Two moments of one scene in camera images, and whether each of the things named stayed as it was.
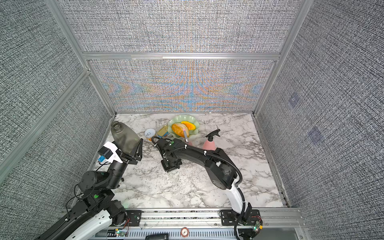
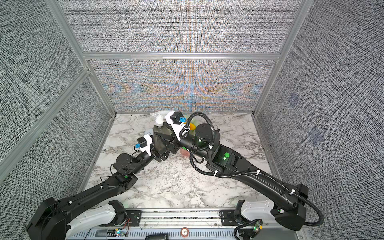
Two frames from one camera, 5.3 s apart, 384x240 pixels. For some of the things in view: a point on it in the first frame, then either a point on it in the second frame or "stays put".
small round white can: x=149 y=133 stays put
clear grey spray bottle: x=128 y=141 to x=161 y=135
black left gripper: x=129 y=159 to x=157 y=156
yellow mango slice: x=190 y=126 stays put
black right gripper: x=167 y=169 to x=173 y=144
